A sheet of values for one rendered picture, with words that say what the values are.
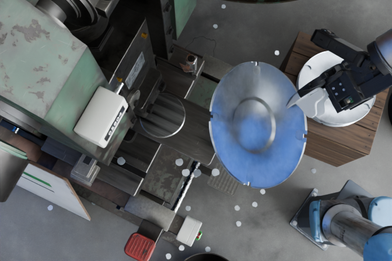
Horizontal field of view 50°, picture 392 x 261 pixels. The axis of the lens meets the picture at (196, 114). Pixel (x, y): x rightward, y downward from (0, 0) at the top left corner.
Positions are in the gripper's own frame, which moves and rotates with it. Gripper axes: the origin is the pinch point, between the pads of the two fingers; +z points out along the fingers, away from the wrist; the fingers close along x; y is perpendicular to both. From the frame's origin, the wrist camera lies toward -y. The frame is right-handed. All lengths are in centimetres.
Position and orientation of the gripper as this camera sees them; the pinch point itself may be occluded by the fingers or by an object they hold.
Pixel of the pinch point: (291, 101)
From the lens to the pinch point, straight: 88.9
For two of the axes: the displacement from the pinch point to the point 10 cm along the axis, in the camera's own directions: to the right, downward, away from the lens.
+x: 6.4, -1.0, 7.7
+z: -6.5, 4.7, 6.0
